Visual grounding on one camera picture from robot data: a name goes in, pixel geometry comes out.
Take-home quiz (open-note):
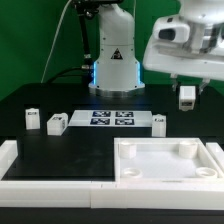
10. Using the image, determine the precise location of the white fiducial marker plate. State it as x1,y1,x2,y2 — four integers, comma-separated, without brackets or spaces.
69,110,152,127

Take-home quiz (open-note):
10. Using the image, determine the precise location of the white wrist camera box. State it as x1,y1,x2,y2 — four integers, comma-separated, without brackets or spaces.
153,15,190,44

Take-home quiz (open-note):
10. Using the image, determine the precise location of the black cable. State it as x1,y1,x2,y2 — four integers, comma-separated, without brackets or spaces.
45,65,93,84

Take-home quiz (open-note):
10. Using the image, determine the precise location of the white cable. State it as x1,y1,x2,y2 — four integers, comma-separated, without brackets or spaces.
40,0,73,84

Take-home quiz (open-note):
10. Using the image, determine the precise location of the white U-shaped obstacle fence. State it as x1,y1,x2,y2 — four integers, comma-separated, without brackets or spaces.
0,140,224,210

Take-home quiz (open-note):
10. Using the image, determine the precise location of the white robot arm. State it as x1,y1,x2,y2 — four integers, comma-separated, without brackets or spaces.
89,0,224,97

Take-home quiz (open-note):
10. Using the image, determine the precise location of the black camera stand pole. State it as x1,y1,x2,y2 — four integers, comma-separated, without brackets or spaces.
71,0,123,69

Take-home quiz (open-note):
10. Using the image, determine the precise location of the white square tabletop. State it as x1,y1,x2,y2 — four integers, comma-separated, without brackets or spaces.
114,138,224,182

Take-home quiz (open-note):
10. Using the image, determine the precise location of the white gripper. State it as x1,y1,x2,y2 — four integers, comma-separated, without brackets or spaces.
143,37,224,95

